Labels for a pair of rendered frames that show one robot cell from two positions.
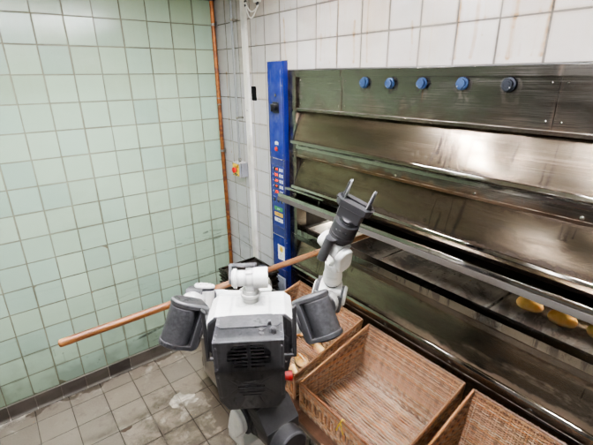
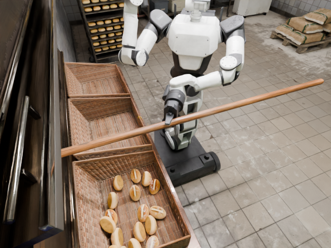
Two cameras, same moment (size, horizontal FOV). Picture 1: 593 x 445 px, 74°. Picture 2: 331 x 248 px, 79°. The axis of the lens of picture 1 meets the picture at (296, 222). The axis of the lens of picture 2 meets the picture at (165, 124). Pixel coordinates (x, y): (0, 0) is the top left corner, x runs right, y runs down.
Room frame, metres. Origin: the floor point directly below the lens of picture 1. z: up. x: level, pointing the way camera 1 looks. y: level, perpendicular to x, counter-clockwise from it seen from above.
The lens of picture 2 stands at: (2.26, 0.32, 1.79)
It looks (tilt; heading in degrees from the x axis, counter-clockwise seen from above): 46 degrees down; 196
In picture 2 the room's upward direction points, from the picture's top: straight up
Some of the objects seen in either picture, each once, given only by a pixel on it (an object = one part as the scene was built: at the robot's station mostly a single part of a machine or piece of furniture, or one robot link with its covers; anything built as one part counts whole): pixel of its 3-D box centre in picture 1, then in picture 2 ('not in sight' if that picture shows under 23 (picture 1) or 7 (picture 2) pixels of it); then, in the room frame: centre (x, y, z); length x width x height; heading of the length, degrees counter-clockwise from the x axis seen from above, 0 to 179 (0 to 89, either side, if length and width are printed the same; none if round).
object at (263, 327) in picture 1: (252, 346); (194, 40); (1.04, 0.14, 1.27); 0.34 x 0.30 x 0.36; 94
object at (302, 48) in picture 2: not in sight; (308, 37); (-2.55, 1.95, 0.07); 1.20 x 0.80 x 0.14; 128
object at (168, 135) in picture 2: not in sight; (178, 138); (0.99, 0.07, 0.28); 0.21 x 0.20 x 0.13; 39
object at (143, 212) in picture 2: not in sight; (143, 212); (1.87, 0.07, 0.62); 0.10 x 0.07 x 0.05; 16
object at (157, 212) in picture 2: not in sight; (157, 211); (1.84, 0.15, 0.62); 0.10 x 0.07 x 0.06; 86
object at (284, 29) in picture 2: not in sight; (292, 28); (-2.52, 1.60, 0.22); 0.62 x 0.36 x 0.15; 133
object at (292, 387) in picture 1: (297, 332); (129, 202); (1.87, 0.00, 0.72); 0.56 x 0.49 x 0.28; 38
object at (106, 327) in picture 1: (260, 272); (170, 123); (1.69, 0.17, 1.20); 1.71 x 0.03 x 0.03; 128
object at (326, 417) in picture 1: (377, 395); (109, 127); (1.40, -0.36, 0.72); 0.56 x 0.49 x 0.28; 38
